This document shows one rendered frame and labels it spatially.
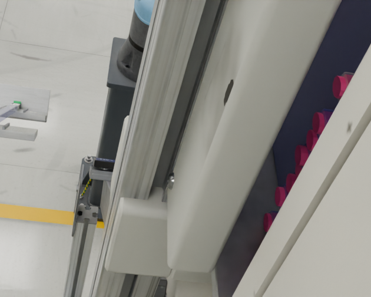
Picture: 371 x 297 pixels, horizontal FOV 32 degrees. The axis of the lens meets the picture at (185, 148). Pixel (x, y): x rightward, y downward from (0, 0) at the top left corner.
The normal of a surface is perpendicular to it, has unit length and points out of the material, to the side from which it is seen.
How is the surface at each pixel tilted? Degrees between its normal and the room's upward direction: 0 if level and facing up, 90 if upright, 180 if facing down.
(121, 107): 90
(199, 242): 90
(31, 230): 0
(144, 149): 90
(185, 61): 90
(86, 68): 0
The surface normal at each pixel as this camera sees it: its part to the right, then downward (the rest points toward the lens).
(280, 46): 0.02, 0.74
